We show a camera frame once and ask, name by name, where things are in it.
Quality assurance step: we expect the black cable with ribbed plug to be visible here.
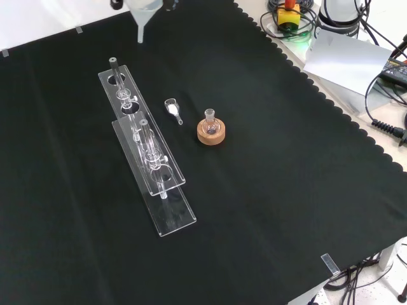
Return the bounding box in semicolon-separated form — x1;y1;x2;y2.
364;68;407;147

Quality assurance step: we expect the glass weighing funnel with powder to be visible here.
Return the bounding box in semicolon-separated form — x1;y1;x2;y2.
164;98;184;125

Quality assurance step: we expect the yellow stop button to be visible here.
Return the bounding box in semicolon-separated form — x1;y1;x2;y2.
277;0;301;33

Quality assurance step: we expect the black cloth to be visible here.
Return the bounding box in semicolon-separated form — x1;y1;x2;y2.
0;0;407;305

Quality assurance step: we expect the black power adapter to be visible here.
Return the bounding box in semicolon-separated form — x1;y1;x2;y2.
380;55;407;89

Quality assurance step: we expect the cork ring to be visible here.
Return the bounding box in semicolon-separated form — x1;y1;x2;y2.
197;118;227;147

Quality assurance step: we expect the clear acrylic funnel stand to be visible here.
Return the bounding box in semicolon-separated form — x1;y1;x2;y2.
97;57;197;238

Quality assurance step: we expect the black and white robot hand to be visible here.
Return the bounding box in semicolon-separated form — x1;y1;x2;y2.
109;0;179;12

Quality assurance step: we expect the clear plastic funnel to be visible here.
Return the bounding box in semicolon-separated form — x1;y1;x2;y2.
126;0;163;44

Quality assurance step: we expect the pale board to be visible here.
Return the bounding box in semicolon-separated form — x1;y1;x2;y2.
303;27;394;96

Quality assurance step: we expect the glass round-bottom flask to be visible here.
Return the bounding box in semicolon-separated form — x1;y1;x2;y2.
203;108;221;136

